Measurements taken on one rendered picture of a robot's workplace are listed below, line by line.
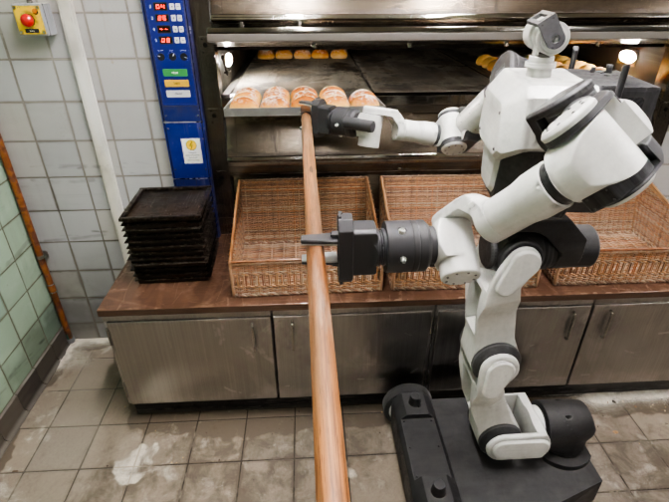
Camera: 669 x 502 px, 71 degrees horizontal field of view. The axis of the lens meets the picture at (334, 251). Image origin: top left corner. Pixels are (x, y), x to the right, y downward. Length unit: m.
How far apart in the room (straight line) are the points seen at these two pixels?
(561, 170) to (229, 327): 1.37
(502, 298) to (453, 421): 0.73
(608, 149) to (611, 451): 1.70
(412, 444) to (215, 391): 0.79
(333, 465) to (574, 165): 0.45
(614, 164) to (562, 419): 1.22
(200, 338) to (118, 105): 0.96
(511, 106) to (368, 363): 1.18
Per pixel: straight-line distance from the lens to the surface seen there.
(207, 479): 1.97
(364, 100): 1.70
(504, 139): 1.08
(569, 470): 1.90
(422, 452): 1.77
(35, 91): 2.21
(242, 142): 2.02
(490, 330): 1.40
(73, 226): 2.38
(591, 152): 0.67
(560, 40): 1.11
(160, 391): 2.07
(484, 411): 1.63
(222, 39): 1.80
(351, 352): 1.86
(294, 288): 1.73
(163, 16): 1.95
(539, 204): 0.69
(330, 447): 0.48
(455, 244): 0.79
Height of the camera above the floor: 1.59
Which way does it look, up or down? 30 degrees down
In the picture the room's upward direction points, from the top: straight up
